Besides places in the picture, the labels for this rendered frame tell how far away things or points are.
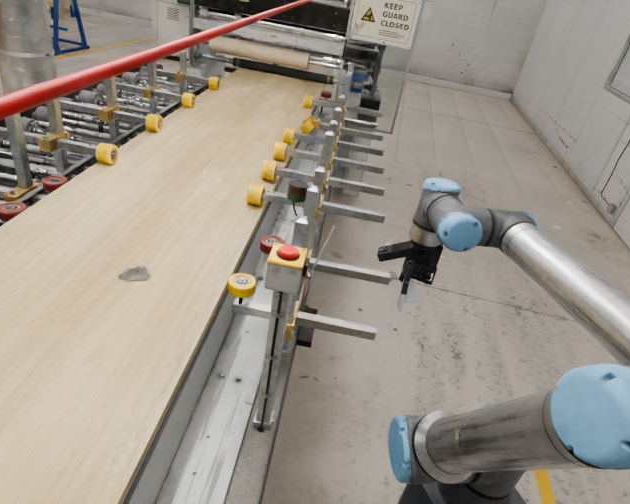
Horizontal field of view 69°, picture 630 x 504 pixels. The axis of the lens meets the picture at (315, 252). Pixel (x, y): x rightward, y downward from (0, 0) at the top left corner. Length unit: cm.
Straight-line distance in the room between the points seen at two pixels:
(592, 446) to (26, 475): 87
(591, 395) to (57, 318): 110
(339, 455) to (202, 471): 93
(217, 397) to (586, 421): 100
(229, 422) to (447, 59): 941
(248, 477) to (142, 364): 35
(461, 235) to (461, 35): 922
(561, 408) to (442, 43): 969
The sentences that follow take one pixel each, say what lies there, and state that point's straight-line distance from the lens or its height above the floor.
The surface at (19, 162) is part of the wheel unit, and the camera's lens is 201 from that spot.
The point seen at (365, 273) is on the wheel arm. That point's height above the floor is 86.
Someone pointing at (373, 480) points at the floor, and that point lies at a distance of 208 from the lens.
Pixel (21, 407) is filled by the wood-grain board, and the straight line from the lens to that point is 110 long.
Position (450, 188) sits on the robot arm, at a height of 131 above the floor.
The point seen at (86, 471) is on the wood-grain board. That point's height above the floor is 90.
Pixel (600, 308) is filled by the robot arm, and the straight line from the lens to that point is 88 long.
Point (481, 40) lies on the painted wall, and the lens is 1025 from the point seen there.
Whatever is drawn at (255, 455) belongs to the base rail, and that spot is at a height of 70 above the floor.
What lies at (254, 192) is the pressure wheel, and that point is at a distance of 172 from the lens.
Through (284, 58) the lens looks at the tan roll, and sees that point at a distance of 392.
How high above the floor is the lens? 171
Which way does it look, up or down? 32 degrees down
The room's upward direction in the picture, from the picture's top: 11 degrees clockwise
